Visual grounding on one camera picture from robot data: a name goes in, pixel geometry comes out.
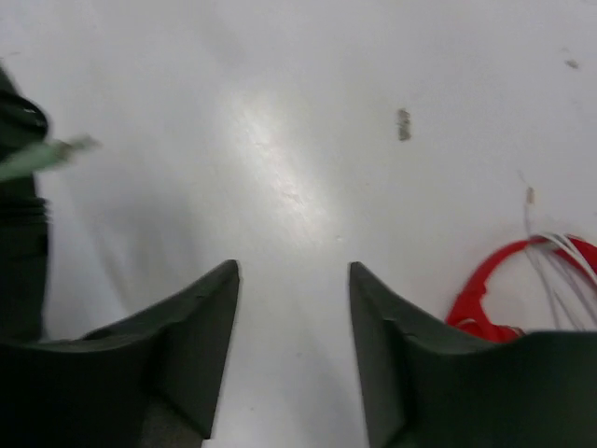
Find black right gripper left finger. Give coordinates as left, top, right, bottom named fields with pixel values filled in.
left=1, top=259, right=241, bottom=447

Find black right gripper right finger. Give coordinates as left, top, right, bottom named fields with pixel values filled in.
left=349, top=262, right=596, bottom=447

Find black headset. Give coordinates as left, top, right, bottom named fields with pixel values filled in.
left=1, top=71, right=49, bottom=342

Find thin black headset cable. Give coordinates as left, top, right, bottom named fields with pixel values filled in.
left=0, top=133, right=103, bottom=183

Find red headphones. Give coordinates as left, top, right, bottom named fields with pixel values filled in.
left=445, top=170, right=597, bottom=344

